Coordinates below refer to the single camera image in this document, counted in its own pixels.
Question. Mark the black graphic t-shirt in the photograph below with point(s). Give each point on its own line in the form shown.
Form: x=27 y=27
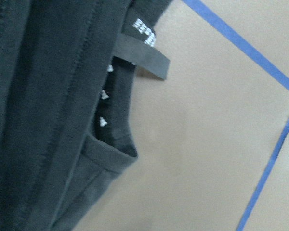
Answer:
x=66 y=75

